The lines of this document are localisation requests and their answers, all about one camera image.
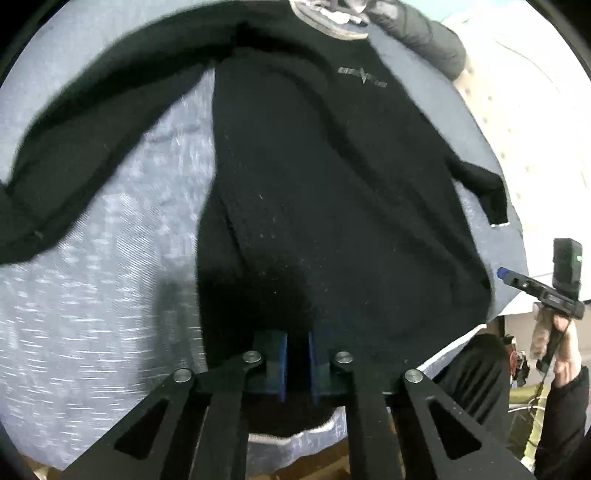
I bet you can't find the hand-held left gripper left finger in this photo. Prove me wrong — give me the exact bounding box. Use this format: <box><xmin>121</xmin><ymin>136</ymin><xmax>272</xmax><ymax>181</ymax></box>
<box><xmin>60</xmin><ymin>330</ymin><xmax>289</xmax><ymax>480</ymax></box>

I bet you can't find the black sweater with white trim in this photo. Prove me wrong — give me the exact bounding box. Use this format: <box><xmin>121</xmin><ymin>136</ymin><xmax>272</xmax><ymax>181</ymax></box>
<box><xmin>0</xmin><ymin>0</ymin><xmax>509</xmax><ymax>439</ymax></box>

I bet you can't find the person's right hand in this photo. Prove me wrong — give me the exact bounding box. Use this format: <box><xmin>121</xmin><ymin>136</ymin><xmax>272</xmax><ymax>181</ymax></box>
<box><xmin>551</xmin><ymin>318</ymin><xmax>585</xmax><ymax>385</ymax></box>

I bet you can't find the person's right forearm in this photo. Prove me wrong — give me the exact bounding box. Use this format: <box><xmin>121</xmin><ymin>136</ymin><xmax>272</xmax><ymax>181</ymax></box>
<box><xmin>533</xmin><ymin>364</ymin><xmax>591</xmax><ymax>480</ymax></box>

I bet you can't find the cream tufted headboard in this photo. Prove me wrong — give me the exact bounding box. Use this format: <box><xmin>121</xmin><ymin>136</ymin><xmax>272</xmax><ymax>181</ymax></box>
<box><xmin>438</xmin><ymin>0</ymin><xmax>591</xmax><ymax>303</ymax></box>

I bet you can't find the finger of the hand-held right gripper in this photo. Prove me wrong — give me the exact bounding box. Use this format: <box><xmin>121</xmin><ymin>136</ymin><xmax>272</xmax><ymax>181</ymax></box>
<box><xmin>496</xmin><ymin>266</ymin><xmax>546</xmax><ymax>297</ymax></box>

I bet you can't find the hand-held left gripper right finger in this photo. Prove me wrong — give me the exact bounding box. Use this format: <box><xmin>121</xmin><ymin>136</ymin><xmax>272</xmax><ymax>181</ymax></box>
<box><xmin>308</xmin><ymin>330</ymin><xmax>532</xmax><ymax>480</ymax></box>

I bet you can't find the wooden bed frame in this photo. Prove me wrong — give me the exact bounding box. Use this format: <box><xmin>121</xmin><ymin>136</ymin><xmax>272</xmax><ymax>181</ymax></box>
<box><xmin>249</xmin><ymin>450</ymin><xmax>352</xmax><ymax>480</ymax></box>

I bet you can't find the blue patterned bed sheet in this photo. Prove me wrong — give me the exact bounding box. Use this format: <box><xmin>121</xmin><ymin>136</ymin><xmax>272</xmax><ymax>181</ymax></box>
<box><xmin>0</xmin><ymin>0</ymin><xmax>530</xmax><ymax>472</ymax></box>

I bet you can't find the pile of mixed clothes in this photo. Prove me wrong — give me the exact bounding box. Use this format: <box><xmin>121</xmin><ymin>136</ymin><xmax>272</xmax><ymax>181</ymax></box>
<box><xmin>288</xmin><ymin>0</ymin><xmax>375</xmax><ymax>41</ymax></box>

